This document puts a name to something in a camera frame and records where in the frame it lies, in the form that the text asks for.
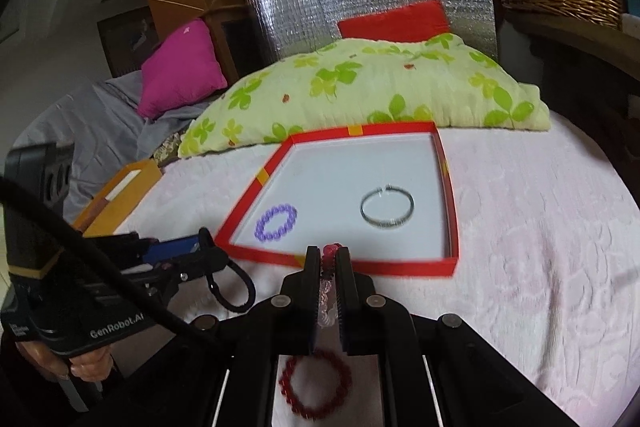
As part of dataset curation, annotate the silver bangle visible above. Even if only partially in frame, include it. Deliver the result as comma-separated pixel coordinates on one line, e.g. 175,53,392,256
360,185,416,228

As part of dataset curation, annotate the pink and clear bead bracelet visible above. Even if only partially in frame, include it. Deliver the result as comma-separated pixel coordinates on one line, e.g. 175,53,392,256
317,243,344,330

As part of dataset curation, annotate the red bead bracelet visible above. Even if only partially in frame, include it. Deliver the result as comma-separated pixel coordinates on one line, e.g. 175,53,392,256
278,349,353,420

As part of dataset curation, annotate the purple bead bracelet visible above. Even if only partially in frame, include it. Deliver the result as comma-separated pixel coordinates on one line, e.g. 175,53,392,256
254,203,299,242

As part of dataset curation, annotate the black hair tie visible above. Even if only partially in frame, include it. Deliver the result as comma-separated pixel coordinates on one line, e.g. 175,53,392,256
206,257,257,313

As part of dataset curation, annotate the floral patterned cloth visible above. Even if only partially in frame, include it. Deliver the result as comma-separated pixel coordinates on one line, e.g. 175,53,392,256
154,132,192,166

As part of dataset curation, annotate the red shallow box tray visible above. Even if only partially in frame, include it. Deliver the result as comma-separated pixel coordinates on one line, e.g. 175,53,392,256
214,122,460,279

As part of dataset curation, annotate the green floral pillow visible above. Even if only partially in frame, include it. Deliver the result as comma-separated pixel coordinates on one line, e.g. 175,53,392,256
177,33,551,158

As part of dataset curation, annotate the red pillow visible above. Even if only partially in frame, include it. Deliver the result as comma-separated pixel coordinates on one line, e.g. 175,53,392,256
337,0,448,42

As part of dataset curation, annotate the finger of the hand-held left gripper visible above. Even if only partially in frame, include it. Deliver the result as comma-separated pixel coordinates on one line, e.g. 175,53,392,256
131,228,213,265
145,252,231,304

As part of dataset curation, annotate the dark framed picture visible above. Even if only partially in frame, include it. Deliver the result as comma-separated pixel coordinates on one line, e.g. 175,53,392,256
97,14,156,78

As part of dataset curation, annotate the dark wooden shelf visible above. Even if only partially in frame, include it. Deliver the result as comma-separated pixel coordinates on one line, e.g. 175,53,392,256
500,7,640,108

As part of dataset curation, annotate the person's left hand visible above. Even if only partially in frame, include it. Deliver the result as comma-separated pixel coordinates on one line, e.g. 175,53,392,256
30,342,115,384

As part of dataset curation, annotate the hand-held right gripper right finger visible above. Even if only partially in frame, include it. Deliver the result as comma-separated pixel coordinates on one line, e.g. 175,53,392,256
335,246,566,427

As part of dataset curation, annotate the orange cardboard box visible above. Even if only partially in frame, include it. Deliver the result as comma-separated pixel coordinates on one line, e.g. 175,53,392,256
72,158,163,238

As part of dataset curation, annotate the grey blanket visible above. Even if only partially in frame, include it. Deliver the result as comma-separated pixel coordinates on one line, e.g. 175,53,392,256
10,69,221,223

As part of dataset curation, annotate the silver foil insulation sheet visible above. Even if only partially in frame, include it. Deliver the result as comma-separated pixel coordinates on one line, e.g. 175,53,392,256
243,0,500,80

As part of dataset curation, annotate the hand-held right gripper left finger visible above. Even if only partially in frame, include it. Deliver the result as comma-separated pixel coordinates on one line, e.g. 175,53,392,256
75,246,321,427

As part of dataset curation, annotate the magenta pillow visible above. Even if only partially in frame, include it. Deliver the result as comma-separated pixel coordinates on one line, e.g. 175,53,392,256
137,18,228,120

